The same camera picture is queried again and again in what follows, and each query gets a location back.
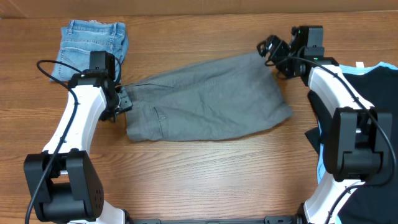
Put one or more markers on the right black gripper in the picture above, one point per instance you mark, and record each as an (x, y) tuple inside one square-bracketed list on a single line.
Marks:
[(273, 46)]

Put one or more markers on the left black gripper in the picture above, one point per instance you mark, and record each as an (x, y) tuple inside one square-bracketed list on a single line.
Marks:
[(126, 104)]

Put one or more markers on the grey cotton shorts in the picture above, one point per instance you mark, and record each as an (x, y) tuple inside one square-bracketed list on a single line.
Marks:
[(214, 100)]

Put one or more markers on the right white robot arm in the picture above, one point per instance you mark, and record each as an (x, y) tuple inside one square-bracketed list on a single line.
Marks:
[(357, 146)]

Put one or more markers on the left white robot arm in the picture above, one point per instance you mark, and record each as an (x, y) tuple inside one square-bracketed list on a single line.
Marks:
[(62, 181)]

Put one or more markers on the folded blue denim shorts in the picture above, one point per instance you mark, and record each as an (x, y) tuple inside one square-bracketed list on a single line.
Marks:
[(79, 38)]

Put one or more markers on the black t-shirt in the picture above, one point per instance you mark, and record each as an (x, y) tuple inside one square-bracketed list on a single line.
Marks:
[(379, 86)]

